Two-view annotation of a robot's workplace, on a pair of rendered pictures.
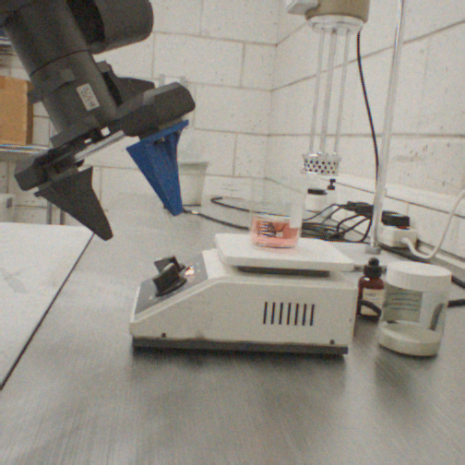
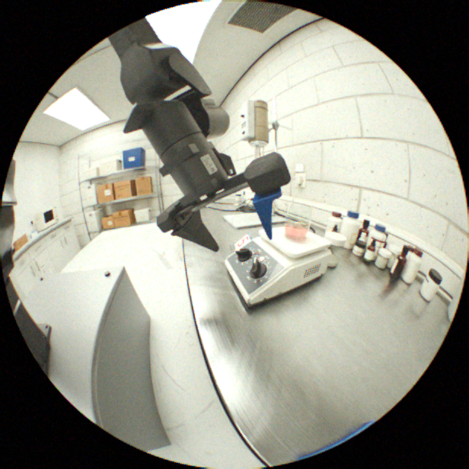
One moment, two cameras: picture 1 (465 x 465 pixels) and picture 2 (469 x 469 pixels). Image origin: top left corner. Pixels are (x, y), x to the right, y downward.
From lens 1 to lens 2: 37 cm
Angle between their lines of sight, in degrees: 18
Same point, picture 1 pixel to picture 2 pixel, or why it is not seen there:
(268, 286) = (308, 263)
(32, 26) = (164, 117)
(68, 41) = (191, 125)
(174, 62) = not seen: hidden behind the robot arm
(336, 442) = (362, 331)
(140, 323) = (254, 298)
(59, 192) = (187, 232)
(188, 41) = not seen: hidden behind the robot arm
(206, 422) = (323, 352)
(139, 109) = (276, 170)
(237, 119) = not seen: hidden behind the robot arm
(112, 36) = (212, 128)
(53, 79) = (181, 153)
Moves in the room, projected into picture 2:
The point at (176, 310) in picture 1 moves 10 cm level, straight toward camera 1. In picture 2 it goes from (271, 287) to (313, 337)
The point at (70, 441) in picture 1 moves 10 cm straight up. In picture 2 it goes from (284, 403) to (330, 393)
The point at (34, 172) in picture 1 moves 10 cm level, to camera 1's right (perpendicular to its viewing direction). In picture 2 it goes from (170, 223) to (242, 218)
